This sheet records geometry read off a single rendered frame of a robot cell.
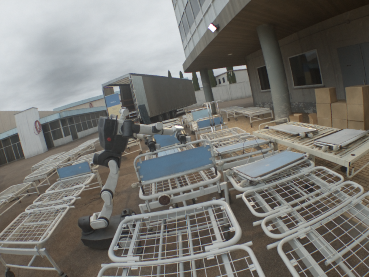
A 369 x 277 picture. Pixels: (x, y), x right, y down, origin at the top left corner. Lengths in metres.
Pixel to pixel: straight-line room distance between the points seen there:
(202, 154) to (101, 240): 1.39
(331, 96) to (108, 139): 4.12
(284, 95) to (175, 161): 4.87
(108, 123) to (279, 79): 5.22
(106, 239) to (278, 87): 5.68
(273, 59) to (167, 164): 5.05
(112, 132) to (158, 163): 0.50
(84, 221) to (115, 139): 1.04
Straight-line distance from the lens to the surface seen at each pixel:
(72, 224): 3.07
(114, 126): 1.70
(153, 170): 1.69
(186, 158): 1.68
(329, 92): 4.27
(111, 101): 13.03
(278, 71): 6.03
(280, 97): 6.02
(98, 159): 1.85
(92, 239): 2.16
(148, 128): 1.65
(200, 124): 4.89
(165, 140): 3.65
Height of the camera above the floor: 1.31
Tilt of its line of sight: 11 degrees down
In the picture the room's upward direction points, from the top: 13 degrees counter-clockwise
